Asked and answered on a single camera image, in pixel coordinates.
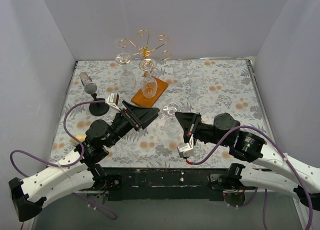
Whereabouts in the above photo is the wooden pestle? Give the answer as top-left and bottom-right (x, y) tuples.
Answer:
(70, 134), (86, 145)

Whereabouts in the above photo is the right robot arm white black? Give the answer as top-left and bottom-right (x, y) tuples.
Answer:
(174, 111), (320, 211)

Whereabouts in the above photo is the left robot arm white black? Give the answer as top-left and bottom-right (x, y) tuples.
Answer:
(8, 100), (160, 222)

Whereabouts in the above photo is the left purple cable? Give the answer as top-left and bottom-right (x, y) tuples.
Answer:
(9, 101), (118, 221)

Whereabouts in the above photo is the round clear wine glass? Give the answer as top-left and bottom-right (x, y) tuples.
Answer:
(114, 38), (132, 65)

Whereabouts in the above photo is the ribbed clear wine glass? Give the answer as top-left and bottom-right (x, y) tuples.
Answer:
(119, 62), (137, 91)

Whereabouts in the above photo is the gold wire wine glass rack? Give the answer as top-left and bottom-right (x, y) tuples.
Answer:
(115, 29), (172, 108)

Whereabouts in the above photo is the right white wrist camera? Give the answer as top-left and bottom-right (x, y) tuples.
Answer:
(177, 136), (195, 158)

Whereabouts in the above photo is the microphone on black stand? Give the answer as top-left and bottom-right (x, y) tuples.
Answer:
(79, 72), (110, 117)

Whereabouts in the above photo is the floral patterned table mat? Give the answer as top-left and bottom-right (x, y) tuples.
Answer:
(49, 58), (270, 168)

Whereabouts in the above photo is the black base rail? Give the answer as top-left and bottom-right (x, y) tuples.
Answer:
(72, 166), (241, 202)

